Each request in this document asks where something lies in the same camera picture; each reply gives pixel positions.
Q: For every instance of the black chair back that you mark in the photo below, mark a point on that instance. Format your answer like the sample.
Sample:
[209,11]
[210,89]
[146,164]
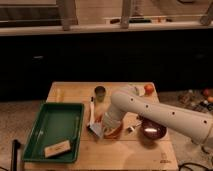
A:
[16,145]

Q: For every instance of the green plastic tray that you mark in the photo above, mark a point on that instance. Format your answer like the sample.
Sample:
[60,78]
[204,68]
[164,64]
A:
[55,123]

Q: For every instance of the grey-blue towel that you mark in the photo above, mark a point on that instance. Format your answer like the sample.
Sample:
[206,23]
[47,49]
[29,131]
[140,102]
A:
[96,128]

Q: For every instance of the green metal cup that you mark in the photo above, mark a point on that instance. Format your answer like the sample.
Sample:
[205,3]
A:
[100,93]

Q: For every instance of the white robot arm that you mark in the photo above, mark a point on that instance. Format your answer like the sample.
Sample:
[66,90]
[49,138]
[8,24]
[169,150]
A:
[196,125]

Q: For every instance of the wooden block in tray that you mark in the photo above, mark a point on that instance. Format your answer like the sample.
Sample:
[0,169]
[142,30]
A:
[56,149]

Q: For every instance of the dark red bowl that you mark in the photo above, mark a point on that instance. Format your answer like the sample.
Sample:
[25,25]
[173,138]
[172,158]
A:
[153,130]

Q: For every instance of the small metal clip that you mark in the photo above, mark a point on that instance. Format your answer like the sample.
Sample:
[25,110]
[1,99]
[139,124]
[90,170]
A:
[132,128]

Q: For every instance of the orange fruit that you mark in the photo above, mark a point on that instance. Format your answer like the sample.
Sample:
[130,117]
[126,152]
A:
[149,89]

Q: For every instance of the white-handled brush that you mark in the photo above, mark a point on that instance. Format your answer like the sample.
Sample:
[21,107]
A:
[92,116]

